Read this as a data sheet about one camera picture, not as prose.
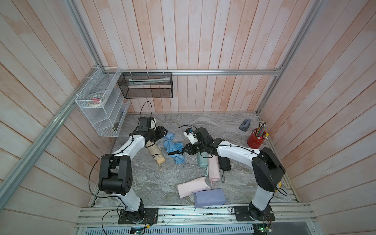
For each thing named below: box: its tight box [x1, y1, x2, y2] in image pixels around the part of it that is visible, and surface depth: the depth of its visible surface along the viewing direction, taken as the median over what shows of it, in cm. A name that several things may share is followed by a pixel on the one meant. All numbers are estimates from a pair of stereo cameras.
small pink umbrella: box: [208, 154, 221, 181], surface depth 89 cm
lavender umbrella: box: [192, 188, 227, 209], surface depth 78 cm
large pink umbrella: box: [177, 176, 212, 199], surface depth 82 cm
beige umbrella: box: [145, 140, 166, 172], surface depth 94 cm
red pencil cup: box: [246, 128, 265, 149], surface depth 97 cm
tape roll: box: [88, 94, 102, 107], surface depth 75 cm
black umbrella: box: [217, 155, 232, 183], surface depth 91 cm
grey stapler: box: [238, 118, 252, 132], surface depth 111 cm
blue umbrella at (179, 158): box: [168, 153, 186, 165], surface depth 93 cm
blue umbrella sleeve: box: [163, 132, 184, 153], surface depth 97 cm
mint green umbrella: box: [196, 151, 209, 173], surface depth 92 cm
